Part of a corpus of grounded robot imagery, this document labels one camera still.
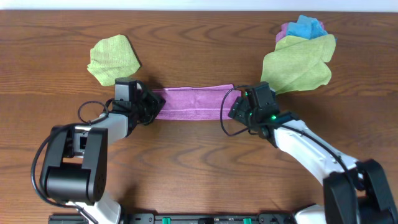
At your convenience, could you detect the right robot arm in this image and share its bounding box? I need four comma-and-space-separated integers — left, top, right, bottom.
228, 82, 397, 224

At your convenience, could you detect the purple microfiber cloth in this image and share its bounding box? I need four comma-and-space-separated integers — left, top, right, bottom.
154, 84, 241, 121

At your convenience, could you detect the blue cloth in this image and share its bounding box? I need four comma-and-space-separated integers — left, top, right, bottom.
285, 15, 328, 39

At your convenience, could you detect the olive green cloth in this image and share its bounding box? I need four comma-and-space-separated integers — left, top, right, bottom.
261, 34, 336, 94

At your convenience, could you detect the folded light green cloth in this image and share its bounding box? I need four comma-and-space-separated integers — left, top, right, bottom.
87, 34, 141, 86

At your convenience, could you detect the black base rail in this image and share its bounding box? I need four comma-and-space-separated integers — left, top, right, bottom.
48, 212, 299, 224

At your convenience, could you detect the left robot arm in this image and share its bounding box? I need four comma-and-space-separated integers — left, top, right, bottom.
30, 78, 166, 224

